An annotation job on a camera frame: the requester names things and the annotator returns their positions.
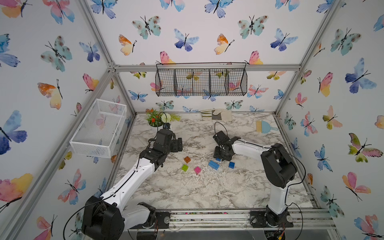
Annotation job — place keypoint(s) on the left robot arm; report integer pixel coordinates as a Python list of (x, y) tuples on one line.
[(105, 217)]

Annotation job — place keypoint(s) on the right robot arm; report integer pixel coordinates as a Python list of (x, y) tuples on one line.
[(279, 169)]

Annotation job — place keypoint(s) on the long light blue lego brick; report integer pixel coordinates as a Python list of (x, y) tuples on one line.
[(214, 165)]

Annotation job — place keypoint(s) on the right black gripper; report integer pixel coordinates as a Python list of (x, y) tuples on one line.
[(225, 158)]

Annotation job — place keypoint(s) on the black wire wall basket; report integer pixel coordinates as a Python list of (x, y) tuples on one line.
[(201, 79)]

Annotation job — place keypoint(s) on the beige folded cloth stack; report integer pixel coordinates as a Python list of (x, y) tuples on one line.
[(216, 115)]

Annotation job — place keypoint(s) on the orange lego brick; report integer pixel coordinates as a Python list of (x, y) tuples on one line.
[(187, 160)]

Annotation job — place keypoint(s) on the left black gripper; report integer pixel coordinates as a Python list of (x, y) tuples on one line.
[(177, 145)]

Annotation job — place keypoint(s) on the green lego brick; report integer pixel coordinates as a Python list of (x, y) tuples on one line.
[(185, 168)]

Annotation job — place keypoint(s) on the pink lego brick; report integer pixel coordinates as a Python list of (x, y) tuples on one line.
[(197, 170)]

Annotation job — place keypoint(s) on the potted flower plant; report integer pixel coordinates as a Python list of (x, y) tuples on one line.
[(158, 119)]

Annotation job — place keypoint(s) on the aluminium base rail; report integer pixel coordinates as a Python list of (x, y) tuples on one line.
[(241, 219)]

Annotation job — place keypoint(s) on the white mesh wall basket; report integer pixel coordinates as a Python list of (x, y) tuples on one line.
[(98, 132)]

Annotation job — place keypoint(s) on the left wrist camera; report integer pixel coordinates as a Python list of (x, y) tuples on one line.
[(167, 126)]

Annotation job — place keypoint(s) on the blue hand brush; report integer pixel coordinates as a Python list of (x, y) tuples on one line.
[(264, 127)]

